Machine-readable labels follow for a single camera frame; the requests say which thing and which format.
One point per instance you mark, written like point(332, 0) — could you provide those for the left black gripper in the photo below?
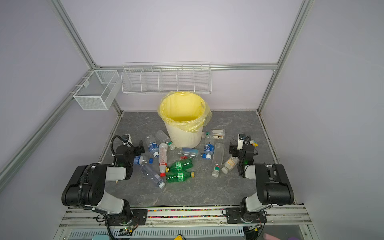
point(138, 150)

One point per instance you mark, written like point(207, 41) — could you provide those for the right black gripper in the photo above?
point(237, 150)

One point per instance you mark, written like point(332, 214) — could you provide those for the small bottle orange label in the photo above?
point(230, 164)

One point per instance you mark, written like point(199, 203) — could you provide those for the crushed clear bottle white cap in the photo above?
point(153, 175)

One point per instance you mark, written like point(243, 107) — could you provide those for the tall clear bottle green cap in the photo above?
point(218, 159)

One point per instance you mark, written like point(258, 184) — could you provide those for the blue label water bottle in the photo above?
point(209, 148)

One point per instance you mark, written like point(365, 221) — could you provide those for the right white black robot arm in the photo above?
point(272, 188)

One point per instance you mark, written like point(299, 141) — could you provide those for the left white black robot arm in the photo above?
point(86, 188)

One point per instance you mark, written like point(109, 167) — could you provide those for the cream plastic waste bin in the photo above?
point(183, 139)

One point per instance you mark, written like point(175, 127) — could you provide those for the yellow plastic bin liner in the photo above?
point(186, 111)

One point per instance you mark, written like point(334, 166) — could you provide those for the small yellow white toy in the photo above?
point(254, 143)

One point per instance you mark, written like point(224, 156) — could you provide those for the clear bottle blue label white cap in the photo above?
point(152, 145)

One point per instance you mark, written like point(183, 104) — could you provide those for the small clear plastic box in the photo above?
point(218, 134)

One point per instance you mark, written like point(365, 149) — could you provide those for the white bottle red cap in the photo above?
point(163, 158)

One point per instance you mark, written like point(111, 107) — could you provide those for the clear bottle green collar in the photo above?
point(164, 138)

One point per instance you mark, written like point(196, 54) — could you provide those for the lower green soda bottle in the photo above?
point(180, 176)

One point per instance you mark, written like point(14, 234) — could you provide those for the green soda bottle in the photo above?
point(180, 176)
point(180, 165)

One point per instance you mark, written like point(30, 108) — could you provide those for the upper green soda bottle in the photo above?
point(180, 165)

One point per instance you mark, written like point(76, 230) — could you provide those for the clear bottle blue tint red cap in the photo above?
point(190, 153)

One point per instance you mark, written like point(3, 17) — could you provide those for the white mesh box basket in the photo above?
point(99, 90)

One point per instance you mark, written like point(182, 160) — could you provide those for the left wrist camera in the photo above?
point(127, 139)

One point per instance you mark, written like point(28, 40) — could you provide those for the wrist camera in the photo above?
point(241, 138)
point(127, 139)

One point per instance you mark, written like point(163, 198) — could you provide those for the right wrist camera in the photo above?
point(241, 138)

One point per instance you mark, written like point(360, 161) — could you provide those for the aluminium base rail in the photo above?
point(212, 216)

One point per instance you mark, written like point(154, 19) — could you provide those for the long white wire basket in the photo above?
point(165, 77)

